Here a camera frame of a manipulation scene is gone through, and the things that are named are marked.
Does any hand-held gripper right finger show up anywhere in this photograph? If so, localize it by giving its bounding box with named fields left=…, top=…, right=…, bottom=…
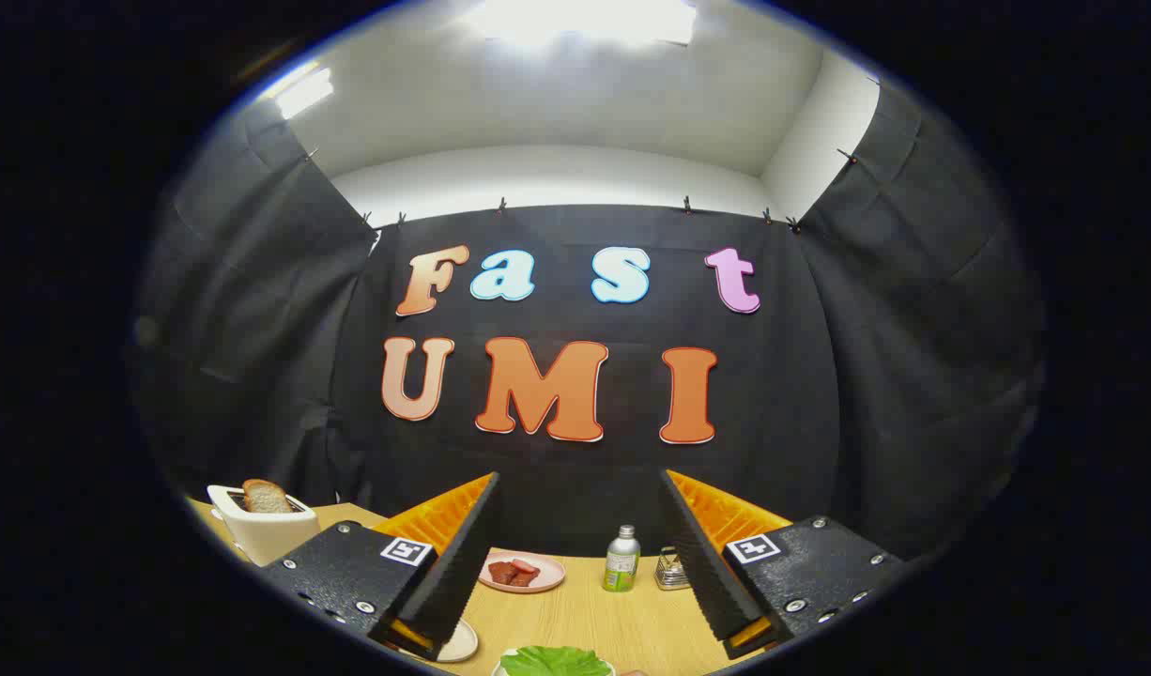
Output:
left=659, top=469, right=906, bottom=661

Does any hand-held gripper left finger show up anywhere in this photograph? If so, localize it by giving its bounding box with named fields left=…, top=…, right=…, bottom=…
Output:
left=261, top=471, right=502, bottom=662

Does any green lettuce leaf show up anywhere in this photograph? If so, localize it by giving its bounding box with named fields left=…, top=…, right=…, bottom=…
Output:
left=500, top=645, right=612, bottom=676

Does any toasted bread slice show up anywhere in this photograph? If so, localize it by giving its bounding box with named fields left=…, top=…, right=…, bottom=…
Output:
left=242, top=479, right=295, bottom=515

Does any green labelled metal bottle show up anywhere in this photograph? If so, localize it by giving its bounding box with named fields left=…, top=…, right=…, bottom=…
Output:
left=603, top=525, right=641, bottom=593

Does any pink plate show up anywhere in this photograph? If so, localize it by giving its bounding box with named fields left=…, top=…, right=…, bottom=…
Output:
left=478, top=551, right=567, bottom=594

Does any round white plate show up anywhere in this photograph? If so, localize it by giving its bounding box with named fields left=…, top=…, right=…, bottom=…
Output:
left=397, top=617, right=480, bottom=664

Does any black backdrop cloth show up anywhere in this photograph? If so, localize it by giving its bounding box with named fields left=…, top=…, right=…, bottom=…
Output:
left=130, top=84, right=1046, bottom=564

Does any white toaster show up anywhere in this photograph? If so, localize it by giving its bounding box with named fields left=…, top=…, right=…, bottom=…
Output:
left=207, top=484, right=321, bottom=567

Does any ceiling light panel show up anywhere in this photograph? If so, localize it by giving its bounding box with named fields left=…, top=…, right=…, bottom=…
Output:
left=261, top=61, right=335, bottom=120
left=463, top=0, right=698, bottom=46

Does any wire mesh utensil holder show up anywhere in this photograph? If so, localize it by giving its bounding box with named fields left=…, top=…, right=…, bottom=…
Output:
left=654, top=547, right=694, bottom=592

